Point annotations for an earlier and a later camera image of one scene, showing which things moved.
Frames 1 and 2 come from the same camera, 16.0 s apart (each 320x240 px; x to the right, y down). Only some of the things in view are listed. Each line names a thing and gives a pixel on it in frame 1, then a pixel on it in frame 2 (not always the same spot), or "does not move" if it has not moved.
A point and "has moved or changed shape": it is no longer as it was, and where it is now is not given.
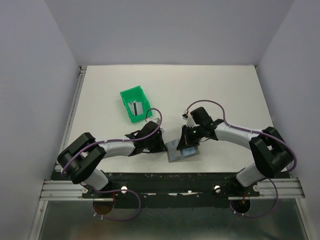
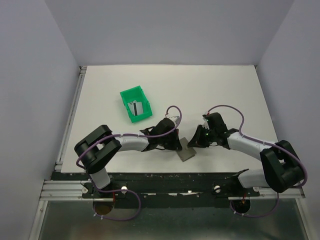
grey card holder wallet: (174, 155) has moved or changed shape
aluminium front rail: (54, 190) does not move
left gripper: (161, 147) → (176, 144)
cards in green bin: (136, 107) does not move
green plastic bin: (136, 94) does not move
